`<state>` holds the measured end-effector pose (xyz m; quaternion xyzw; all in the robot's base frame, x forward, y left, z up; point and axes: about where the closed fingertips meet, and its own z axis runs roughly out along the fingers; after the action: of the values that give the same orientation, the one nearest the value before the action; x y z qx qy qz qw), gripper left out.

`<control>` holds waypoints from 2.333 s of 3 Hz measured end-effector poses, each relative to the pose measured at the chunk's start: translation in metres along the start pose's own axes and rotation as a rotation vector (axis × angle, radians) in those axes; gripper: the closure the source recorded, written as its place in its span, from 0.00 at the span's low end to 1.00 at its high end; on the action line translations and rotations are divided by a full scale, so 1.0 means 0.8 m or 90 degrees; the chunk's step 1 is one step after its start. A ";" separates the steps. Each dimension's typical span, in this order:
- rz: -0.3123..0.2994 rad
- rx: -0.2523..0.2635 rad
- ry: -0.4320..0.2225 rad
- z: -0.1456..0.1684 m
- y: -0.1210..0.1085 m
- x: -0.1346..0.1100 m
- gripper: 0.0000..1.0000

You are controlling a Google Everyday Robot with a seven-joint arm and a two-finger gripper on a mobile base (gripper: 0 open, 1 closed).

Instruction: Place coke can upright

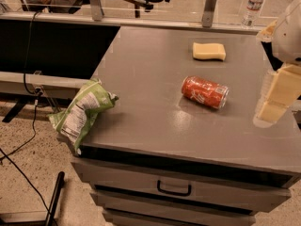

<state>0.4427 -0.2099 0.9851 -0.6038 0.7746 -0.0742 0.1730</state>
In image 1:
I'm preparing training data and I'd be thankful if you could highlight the grey drawer cabinet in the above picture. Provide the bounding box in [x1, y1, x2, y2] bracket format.
[71, 26, 301, 226]

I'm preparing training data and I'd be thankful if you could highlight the metal rail bracket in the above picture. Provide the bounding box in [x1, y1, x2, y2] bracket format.
[201, 0, 217, 28]
[89, 0, 103, 21]

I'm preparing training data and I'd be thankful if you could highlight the metal rail bracket left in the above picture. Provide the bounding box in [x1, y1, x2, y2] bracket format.
[89, 0, 103, 21]

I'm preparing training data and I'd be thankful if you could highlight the metal rail bracket middle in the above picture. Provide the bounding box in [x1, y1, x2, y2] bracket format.
[201, 0, 217, 28]

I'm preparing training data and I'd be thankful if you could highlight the yellow sponge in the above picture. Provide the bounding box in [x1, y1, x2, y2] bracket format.
[193, 42, 226, 60]

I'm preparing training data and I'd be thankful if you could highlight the black stand leg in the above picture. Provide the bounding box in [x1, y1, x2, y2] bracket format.
[0, 171, 65, 226]

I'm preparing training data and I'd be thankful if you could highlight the black cable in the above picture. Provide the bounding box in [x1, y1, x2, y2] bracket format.
[0, 10, 59, 226]

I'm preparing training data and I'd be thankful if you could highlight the clear plastic water bottle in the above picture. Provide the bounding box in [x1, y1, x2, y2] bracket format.
[242, 0, 264, 28]

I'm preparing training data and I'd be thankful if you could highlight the black drawer handle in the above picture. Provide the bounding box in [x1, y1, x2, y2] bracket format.
[156, 180, 192, 197]

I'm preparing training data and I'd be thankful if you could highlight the red coke can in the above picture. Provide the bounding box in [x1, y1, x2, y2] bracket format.
[182, 76, 229, 109]

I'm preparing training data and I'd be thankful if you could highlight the green chip bag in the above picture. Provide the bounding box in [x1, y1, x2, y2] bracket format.
[48, 78, 119, 154]

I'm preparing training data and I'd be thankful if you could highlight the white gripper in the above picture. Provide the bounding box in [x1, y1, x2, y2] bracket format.
[253, 0, 301, 128]

